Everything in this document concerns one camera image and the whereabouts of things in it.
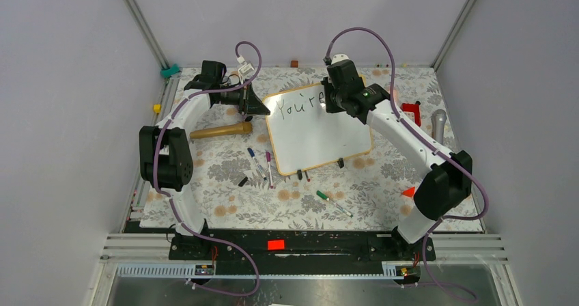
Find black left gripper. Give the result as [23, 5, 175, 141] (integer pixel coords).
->
[221, 80, 270, 116]

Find yellow framed whiteboard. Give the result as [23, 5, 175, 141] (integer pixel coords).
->
[263, 83, 373, 176]

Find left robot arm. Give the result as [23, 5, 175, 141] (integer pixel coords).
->
[139, 60, 269, 259]

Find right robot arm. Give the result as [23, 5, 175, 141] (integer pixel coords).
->
[322, 54, 472, 260]

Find blue capped white marker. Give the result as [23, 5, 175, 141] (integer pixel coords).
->
[247, 148, 268, 181]

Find magenta capped white marker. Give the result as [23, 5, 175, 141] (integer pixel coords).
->
[266, 151, 274, 189]

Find red box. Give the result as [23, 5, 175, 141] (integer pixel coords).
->
[401, 101, 421, 127]

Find floral table mat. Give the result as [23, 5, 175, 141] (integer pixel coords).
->
[139, 66, 481, 232]

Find teal corner clip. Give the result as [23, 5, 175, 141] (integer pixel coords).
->
[160, 64, 181, 79]

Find silver microphone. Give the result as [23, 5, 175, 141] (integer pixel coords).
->
[431, 109, 447, 144]

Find green capped white marker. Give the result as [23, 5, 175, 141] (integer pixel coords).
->
[316, 191, 354, 218]

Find red triangular block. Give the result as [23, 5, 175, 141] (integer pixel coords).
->
[401, 186, 416, 198]

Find red tape label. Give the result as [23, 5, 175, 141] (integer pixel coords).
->
[266, 239, 285, 251]

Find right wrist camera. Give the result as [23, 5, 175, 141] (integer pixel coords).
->
[323, 53, 350, 66]

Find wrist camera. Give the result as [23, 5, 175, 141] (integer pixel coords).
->
[237, 56, 255, 77]
[323, 53, 350, 66]

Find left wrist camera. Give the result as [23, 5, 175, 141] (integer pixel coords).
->
[237, 56, 255, 77]

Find whiteboard wire stand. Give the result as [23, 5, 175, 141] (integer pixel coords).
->
[296, 158, 345, 181]

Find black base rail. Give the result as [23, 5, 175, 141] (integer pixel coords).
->
[169, 229, 436, 276]

